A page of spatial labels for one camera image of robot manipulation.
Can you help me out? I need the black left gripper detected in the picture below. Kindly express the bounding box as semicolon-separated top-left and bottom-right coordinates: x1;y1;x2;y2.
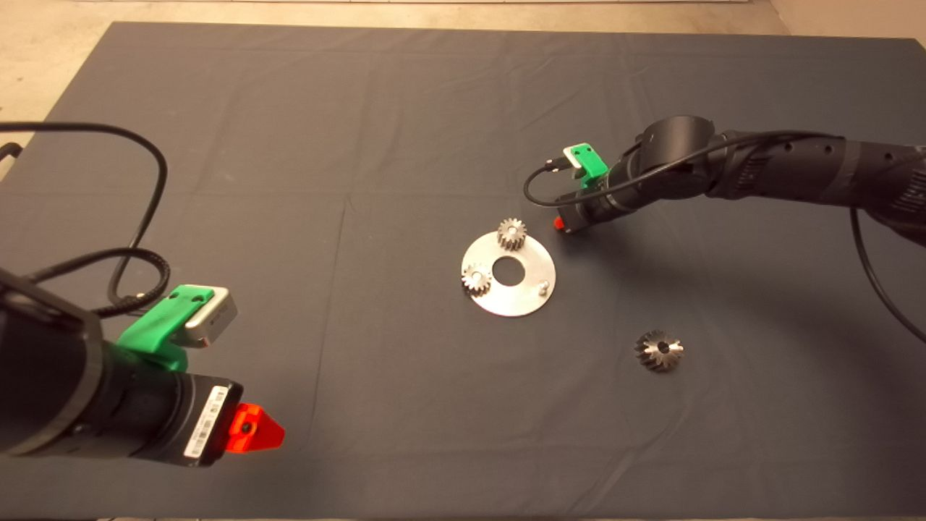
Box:
163;374;286;467

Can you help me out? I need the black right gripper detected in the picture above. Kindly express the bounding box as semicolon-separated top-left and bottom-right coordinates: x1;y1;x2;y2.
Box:
553;190;616;234

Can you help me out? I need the large steel bevel gear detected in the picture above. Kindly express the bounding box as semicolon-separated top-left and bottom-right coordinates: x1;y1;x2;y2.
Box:
634;329;685;373

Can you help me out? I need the small steel spur gear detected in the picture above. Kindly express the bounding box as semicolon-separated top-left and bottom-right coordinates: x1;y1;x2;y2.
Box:
496;218;528;252
461;264;493;297

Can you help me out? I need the round metal plate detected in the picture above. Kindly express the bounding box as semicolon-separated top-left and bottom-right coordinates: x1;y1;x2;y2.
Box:
461;230;557;318

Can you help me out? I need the dark grey table cloth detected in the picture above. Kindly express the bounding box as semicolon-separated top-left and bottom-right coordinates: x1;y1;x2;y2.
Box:
0;22;926;520

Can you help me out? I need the black right camera cable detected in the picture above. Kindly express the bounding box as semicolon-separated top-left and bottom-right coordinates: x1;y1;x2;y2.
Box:
524;130;926;344

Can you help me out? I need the green right camera mount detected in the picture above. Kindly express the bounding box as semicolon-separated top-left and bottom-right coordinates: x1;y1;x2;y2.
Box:
566;144;610;190

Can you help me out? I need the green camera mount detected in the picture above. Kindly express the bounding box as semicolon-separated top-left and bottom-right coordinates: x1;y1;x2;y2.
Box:
566;144;610;190
116;285;216;372

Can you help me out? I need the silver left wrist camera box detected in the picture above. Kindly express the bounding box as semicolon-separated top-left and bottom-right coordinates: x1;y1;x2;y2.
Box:
184;287;239;350

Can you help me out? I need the green left camera mount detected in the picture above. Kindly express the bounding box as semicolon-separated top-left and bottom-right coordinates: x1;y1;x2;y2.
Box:
116;285;216;372

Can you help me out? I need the braided black left arm cable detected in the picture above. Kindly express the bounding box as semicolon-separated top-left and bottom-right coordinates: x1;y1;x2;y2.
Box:
25;248;171;319

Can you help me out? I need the smooth black left camera cable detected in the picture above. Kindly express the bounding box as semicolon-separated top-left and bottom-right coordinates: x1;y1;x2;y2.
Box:
0;122;169;308

